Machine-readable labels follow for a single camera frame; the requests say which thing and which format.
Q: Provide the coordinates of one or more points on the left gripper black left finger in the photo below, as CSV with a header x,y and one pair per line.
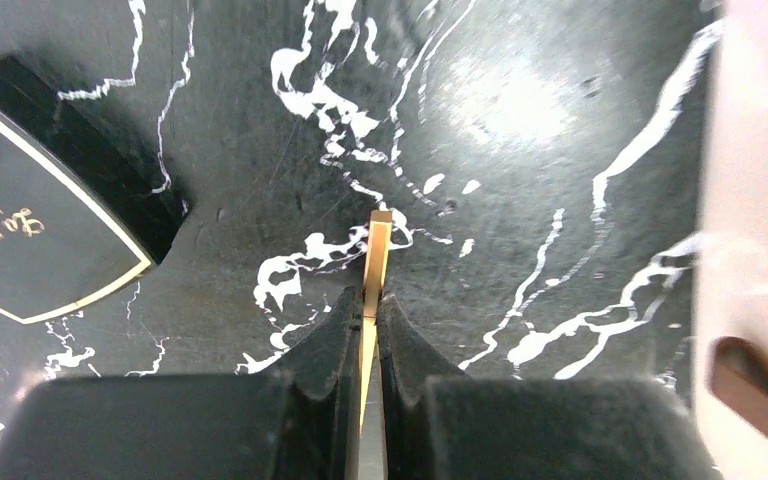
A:
x,y
296,419

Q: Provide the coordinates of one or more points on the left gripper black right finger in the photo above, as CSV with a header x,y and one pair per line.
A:
x,y
441,423

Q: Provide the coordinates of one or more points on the thin wooden makeup pencil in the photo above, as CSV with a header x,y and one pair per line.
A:
x,y
376,261

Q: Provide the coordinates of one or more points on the white bottom drawer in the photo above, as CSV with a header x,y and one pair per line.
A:
x,y
730,363

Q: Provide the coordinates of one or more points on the black compact powder case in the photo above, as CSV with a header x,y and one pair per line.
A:
x,y
79,219

